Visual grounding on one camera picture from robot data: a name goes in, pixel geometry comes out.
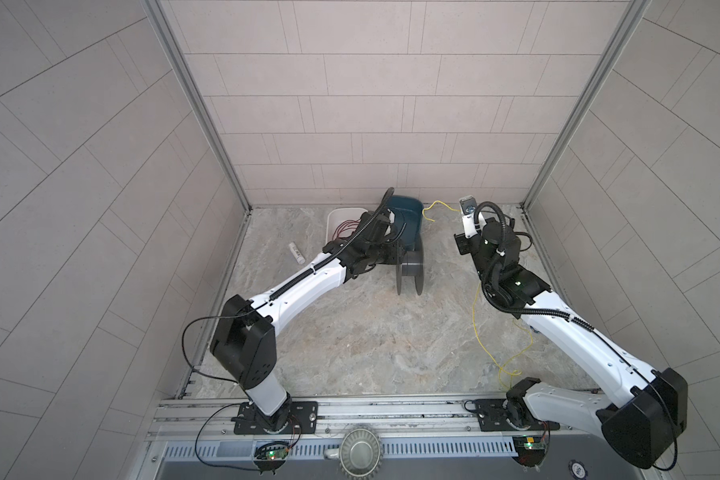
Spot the grey perforated cable spool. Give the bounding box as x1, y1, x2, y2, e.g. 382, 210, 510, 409
395, 250, 424, 295

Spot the yellow cable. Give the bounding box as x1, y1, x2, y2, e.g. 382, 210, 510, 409
421, 199, 535, 391

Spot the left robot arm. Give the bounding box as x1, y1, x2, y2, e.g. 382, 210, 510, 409
454, 196, 688, 469

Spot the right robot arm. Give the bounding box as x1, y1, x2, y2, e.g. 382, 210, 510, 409
209, 187, 407, 433

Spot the white plastic bin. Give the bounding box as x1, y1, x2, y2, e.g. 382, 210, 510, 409
325, 207, 367, 242

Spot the teal plastic bin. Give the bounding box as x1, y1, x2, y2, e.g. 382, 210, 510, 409
387, 195, 424, 251

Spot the white tube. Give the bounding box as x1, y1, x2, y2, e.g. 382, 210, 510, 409
288, 242, 306, 265

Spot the round grey knob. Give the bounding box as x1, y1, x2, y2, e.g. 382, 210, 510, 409
338, 426, 382, 479

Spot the aluminium corner profile right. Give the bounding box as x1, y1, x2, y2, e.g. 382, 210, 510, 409
521, 0, 651, 212

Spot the aluminium corner profile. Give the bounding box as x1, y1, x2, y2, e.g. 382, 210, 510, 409
142, 0, 252, 216
521, 0, 651, 212

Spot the aluminium corner profile left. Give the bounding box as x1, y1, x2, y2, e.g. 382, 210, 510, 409
142, 0, 252, 216

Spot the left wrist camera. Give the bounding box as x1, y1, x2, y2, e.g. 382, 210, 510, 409
459, 196, 481, 239

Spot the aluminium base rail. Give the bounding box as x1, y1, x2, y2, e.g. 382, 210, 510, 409
147, 383, 615, 439

